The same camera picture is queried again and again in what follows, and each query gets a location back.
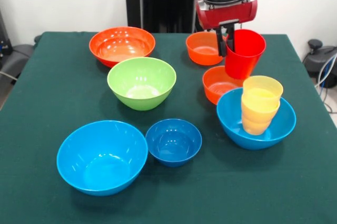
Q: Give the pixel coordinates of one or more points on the translucent yellow cup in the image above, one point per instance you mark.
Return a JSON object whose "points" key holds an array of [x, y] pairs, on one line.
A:
{"points": [[263, 84]]}

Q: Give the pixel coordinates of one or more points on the dark green tablecloth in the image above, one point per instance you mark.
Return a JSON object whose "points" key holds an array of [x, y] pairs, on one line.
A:
{"points": [[237, 195]]}

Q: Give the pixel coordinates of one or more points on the small dark blue bowl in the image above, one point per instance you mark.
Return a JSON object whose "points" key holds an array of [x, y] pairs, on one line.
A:
{"points": [[173, 145]]}

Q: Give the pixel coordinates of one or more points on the small plain orange bowl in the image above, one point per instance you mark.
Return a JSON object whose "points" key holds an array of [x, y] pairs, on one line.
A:
{"points": [[202, 55]]}

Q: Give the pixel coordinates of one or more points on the red cup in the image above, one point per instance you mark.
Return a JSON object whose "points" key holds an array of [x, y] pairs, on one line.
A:
{"points": [[241, 63]]}

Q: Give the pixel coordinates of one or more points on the orange bowl with ringed bottom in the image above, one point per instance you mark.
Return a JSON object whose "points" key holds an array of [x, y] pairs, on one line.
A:
{"points": [[216, 82]]}

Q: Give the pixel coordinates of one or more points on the green bowl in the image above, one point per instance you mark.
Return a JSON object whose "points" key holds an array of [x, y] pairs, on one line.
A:
{"points": [[142, 87]]}

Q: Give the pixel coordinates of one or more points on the large blue bowl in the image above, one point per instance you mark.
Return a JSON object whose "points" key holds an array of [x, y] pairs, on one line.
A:
{"points": [[102, 166], [231, 126]]}

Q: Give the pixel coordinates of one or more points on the stack of yellow cups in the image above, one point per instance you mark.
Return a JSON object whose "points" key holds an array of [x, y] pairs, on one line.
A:
{"points": [[256, 121]]}

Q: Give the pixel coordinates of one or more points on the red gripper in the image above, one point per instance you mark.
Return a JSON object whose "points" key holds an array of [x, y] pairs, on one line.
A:
{"points": [[226, 15]]}

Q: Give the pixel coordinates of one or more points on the large orange bowl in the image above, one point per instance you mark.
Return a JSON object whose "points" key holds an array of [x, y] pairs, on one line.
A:
{"points": [[123, 48]]}

